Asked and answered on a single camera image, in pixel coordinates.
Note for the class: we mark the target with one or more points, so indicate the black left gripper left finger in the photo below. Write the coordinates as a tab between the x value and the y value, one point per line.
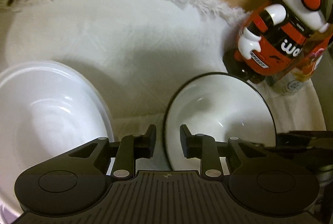
132	148

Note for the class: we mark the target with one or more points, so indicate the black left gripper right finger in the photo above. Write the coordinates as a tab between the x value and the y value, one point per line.
204	148

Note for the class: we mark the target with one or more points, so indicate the white bowl with black rim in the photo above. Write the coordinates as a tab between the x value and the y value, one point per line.
218	105

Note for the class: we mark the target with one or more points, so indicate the large white plastic bowl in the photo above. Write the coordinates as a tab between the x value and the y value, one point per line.
47	108

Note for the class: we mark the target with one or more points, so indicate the red snack carton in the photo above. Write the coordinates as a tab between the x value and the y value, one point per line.
293	78

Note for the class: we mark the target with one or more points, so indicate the white fringed tablecloth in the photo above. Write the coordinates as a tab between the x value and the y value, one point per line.
136	53

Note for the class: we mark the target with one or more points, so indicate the red white robot figurine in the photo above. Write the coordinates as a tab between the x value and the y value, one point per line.
275	35

